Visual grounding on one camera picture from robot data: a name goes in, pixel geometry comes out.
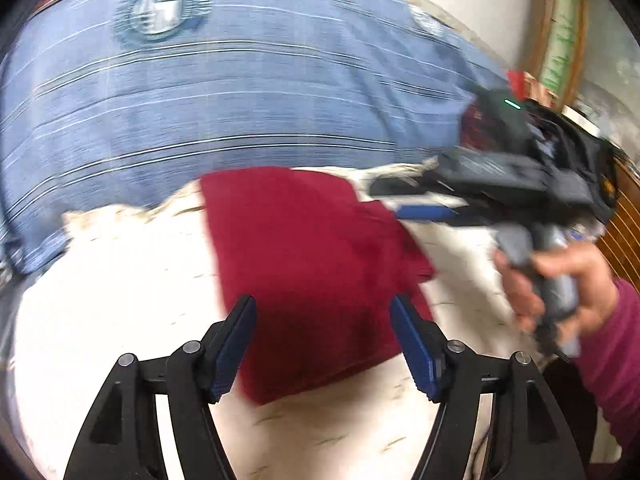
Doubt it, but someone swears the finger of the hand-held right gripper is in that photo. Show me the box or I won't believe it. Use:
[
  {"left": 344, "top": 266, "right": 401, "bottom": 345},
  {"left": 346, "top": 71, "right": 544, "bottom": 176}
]
[
  {"left": 394, "top": 199, "right": 483, "bottom": 224},
  {"left": 368, "top": 174, "right": 453, "bottom": 198}
]

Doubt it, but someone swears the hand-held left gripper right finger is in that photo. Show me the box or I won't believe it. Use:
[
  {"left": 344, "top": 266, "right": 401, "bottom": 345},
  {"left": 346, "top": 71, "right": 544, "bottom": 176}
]
[{"left": 389, "top": 293, "right": 586, "bottom": 480}]

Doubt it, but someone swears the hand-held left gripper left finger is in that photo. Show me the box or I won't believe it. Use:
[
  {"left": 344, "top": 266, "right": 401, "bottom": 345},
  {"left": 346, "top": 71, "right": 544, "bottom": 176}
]
[{"left": 63, "top": 294, "right": 258, "bottom": 480}]

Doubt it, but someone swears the dark red garment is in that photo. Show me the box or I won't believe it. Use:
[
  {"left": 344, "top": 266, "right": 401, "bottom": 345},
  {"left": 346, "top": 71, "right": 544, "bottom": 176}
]
[{"left": 200, "top": 166, "right": 439, "bottom": 407}]

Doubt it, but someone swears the person's right forearm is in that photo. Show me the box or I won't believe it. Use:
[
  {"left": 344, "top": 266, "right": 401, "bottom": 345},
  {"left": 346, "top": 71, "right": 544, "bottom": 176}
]
[{"left": 575, "top": 279, "right": 640, "bottom": 467}]

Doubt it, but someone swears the person's right hand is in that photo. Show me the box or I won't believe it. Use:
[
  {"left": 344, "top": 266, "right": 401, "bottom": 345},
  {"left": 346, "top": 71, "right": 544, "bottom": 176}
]
[{"left": 494, "top": 244, "right": 622, "bottom": 335}]

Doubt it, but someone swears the wooden slatted furniture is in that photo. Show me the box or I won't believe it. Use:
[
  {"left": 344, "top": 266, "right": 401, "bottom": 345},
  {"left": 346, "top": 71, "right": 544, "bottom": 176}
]
[{"left": 594, "top": 155, "right": 640, "bottom": 282}]

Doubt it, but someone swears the wooden framed panel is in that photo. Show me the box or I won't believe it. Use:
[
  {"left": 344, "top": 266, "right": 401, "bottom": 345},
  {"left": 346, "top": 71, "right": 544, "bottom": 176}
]
[{"left": 529, "top": 0, "right": 592, "bottom": 112}]

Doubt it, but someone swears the blue plaid quilt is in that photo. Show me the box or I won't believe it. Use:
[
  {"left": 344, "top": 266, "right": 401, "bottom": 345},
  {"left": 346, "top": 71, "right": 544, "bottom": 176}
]
[{"left": 0, "top": 0, "right": 507, "bottom": 277}]

